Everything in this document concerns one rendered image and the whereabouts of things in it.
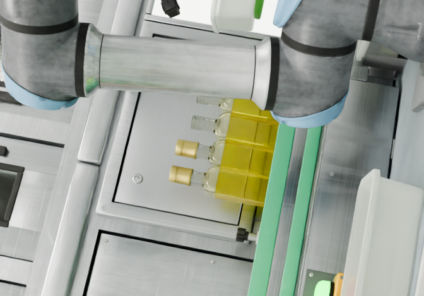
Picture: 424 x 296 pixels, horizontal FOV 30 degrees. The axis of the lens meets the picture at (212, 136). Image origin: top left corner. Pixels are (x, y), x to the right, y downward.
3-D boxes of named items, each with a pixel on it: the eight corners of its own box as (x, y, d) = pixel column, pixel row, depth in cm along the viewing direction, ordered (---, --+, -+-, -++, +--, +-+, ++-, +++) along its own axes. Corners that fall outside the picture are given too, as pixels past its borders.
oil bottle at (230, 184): (309, 189, 161) (206, 170, 163) (312, 182, 156) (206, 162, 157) (305, 216, 159) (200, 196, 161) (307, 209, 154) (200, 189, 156)
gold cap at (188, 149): (199, 139, 161) (178, 135, 161) (195, 154, 159) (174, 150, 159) (199, 148, 164) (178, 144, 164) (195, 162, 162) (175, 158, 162)
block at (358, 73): (363, 83, 159) (328, 77, 159) (370, 64, 150) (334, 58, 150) (360, 100, 158) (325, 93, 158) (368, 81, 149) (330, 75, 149)
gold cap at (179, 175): (192, 182, 162) (170, 178, 162) (194, 166, 161) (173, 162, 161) (188, 188, 158) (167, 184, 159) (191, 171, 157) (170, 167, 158)
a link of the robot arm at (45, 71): (365, 51, 116) (-11, 23, 113) (347, 138, 124) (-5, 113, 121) (353, 19, 126) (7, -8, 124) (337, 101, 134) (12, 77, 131)
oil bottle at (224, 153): (313, 162, 163) (212, 144, 165) (317, 155, 158) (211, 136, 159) (309, 189, 161) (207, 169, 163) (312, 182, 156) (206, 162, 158)
